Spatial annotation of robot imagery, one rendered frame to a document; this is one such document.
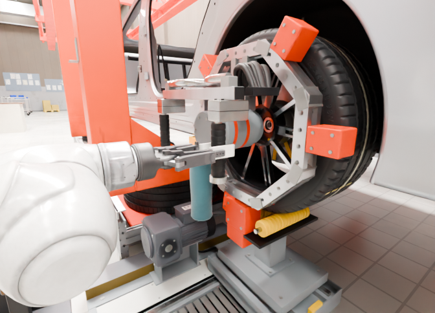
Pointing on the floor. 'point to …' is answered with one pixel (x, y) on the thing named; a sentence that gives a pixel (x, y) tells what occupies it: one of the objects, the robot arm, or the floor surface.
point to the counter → (12, 118)
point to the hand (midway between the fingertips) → (217, 150)
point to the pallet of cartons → (49, 107)
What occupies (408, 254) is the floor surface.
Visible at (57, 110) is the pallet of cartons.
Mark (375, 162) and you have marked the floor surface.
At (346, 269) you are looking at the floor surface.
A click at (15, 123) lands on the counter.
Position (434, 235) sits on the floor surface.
